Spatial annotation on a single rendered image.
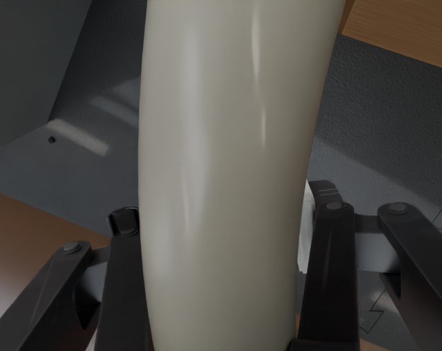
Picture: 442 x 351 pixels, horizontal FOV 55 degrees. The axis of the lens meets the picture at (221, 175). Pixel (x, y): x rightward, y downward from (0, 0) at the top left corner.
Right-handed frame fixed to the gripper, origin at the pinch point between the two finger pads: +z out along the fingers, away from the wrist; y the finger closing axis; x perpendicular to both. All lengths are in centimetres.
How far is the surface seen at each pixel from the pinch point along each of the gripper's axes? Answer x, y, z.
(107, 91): -5, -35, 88
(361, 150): -27, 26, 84
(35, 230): -43, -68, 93
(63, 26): 12, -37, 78
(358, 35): 1, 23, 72
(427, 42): -3, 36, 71
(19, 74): 4, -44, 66
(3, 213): -36, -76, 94
